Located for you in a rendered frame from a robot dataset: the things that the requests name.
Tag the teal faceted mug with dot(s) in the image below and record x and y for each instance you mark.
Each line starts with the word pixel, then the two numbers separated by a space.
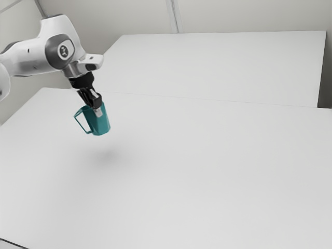
pixel 98 122

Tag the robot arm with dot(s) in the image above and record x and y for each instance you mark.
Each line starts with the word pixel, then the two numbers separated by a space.
pixel 31 55

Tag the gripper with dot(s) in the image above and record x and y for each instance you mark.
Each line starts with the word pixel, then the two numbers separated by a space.
pixel 82 81

